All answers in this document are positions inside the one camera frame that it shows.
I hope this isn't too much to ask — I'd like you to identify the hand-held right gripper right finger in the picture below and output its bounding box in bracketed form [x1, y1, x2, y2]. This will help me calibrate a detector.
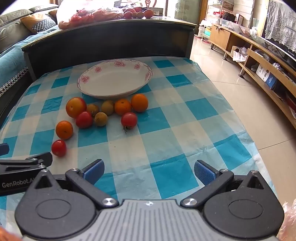
[180, 159, 273, 209]

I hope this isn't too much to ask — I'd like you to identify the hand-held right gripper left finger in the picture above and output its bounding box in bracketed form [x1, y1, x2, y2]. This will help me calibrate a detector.
[26, 159, 120, 210]

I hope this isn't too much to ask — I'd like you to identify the small red tomato with stem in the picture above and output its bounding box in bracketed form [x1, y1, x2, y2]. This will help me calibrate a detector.
[121, 112, 138, 135]

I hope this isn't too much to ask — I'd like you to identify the white floral plate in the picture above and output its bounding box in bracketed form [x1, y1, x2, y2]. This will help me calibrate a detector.
[77, 59, 153, 100]

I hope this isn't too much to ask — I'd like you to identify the blue white checked tablecloth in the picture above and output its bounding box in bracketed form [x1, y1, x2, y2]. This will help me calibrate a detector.
[0, 55, 278, 232]

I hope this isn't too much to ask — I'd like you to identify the pink plastic bag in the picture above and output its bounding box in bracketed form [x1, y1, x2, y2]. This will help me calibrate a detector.
[276, 201, 296, 241]

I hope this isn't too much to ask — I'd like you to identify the blue white box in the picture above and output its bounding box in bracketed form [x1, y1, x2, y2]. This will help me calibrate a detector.
[255, 65, 278, 90]

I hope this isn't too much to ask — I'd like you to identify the grey leather sofa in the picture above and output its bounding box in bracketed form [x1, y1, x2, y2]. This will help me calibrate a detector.
[0, 6, 58, 55]

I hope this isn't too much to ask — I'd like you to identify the white paper bag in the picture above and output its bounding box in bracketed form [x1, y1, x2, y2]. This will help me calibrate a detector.
[232, 45, 249, 62]

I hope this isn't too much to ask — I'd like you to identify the dark coffee table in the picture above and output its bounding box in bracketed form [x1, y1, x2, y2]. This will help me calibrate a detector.
[21, 16, 197, 80]

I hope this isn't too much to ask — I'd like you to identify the wooden TV stand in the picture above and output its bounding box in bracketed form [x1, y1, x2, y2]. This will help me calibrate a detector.
[209, 23, 296, 130]

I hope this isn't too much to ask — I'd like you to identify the white plastic drawer cart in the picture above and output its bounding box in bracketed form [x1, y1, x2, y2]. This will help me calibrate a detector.
[198, 20, 212, 42]

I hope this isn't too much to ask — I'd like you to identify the black television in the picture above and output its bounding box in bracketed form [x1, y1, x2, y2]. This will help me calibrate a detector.
[260, 2, 296, 69]

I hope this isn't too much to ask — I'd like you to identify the clear plastic bag with produce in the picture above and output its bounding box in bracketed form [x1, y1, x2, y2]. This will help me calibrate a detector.
[56, 0, 124, 30]

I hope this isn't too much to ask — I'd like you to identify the dark wicker basket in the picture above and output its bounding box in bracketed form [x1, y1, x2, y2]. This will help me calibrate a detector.
[221, 10, 236, 21]

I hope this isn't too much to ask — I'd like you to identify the white lace cloth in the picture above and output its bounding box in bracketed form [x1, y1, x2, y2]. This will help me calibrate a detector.
[265, 0, 296, 52]

